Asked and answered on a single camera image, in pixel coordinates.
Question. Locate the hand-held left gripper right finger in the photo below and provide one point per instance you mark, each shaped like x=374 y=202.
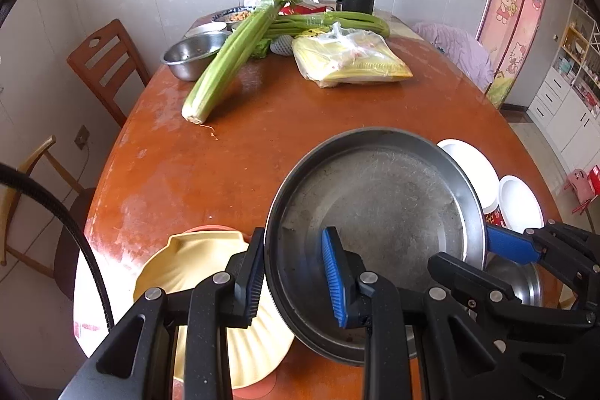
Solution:
x=333 y=273

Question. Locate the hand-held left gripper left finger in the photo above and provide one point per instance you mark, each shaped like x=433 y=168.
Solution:
x=253 y=283

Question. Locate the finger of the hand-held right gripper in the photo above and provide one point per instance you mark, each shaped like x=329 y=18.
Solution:
x=508 y=245
x=468 y=283

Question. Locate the red paper bowl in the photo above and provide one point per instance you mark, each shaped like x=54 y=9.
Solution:
x=473 y=170
x=520 y=203

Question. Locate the yellow shell-shaped plate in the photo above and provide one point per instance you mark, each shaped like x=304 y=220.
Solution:
x=197 y=259

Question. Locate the orange bear-shaped plate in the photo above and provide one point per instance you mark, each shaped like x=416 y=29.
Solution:
x=211 y=228

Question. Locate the round steel pan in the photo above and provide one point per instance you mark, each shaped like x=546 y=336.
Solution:
x=389 y=194

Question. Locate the pink stool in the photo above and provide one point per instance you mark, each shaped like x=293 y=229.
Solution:
x=581 y=184

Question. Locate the white cabinet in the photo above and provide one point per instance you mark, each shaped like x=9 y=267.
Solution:
x=558 y=100

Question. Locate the light wooden armchair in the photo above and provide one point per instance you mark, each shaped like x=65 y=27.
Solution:
x=70 y=236

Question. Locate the purple cloth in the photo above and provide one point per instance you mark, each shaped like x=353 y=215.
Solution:
x=454 y=48

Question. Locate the yellow noodle bag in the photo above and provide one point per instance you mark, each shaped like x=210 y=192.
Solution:
x=356 y=62

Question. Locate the long celery bundle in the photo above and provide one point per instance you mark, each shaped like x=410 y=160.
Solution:
x=220 y=72

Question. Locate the fruit in foam net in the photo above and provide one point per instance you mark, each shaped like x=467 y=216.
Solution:
x=282 y=46

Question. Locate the small steel bowl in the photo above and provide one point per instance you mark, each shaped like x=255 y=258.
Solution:
x=187 y=53

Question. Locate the pink cat print curtain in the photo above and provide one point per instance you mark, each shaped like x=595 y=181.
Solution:
x=515 y=6

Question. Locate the wrapped celery bundle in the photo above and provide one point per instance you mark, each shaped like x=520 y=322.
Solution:
x=356 y=21

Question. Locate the white bowl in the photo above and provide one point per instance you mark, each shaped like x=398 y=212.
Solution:
x=206 y=27

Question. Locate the red packet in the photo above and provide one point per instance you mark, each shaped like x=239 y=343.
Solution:
x=302 y=9

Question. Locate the dish with food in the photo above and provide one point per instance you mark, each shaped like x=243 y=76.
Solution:
x=234 y=15

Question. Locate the brown wooden chair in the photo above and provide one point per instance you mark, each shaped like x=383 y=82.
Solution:
x=108 y=53

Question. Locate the white bottle red cap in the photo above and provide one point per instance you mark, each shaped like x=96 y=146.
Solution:
x=251 y=0

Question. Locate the low wall outlet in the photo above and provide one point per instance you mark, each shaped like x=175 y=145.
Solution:
x=82 y=136

